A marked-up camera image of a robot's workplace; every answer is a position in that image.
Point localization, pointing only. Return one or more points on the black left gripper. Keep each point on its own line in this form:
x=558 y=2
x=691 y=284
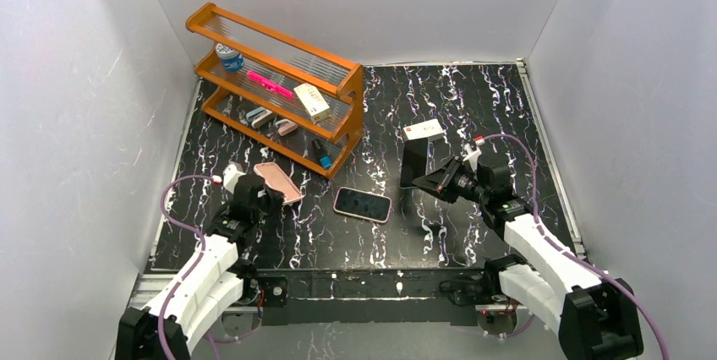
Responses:
x=268 y=197

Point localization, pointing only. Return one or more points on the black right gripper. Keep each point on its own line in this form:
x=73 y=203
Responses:
x=448 y=179

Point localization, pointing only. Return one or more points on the pink phone case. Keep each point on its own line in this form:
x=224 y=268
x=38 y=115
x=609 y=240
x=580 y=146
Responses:
x=278 y=180

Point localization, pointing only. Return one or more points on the phone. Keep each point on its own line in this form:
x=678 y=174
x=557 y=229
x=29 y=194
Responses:
x=362 y=205
x=414 y=161

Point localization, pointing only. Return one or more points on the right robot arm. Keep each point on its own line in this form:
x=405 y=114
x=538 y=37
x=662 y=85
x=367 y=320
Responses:
x=591 y=317

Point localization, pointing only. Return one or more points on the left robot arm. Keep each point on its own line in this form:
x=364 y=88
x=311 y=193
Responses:
x=173 y=322

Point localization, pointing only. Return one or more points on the white red flat box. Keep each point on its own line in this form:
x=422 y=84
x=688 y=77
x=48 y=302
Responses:
x=430 y=129

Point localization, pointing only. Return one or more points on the pink white stapler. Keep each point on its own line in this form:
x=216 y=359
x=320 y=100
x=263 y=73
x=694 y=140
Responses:
x=285 y=126

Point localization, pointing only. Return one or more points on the black blue small bottle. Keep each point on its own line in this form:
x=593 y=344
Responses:
x=321 y=154

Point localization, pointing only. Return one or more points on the orange wooden shelf rack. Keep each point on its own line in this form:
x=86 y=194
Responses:
x=288 y=62

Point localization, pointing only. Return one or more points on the white yellow small box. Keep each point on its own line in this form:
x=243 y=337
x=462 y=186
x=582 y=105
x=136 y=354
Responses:
x=313 y=101

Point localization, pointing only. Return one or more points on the pink highlighter pen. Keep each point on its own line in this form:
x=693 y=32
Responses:
x=269 y=84

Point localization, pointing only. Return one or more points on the blue white round jar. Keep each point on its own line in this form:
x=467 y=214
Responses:
x=231 y=59

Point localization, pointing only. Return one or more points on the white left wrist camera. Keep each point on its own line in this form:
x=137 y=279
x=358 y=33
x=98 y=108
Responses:
x=229 y=177

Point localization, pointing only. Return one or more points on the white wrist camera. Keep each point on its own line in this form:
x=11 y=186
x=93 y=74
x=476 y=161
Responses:
x=229 y=177
x=472 y=153

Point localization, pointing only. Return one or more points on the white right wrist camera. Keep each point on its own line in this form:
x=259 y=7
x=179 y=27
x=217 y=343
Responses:
x=472 y=153

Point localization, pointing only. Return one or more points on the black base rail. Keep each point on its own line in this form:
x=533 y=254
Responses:
x=456 y=296

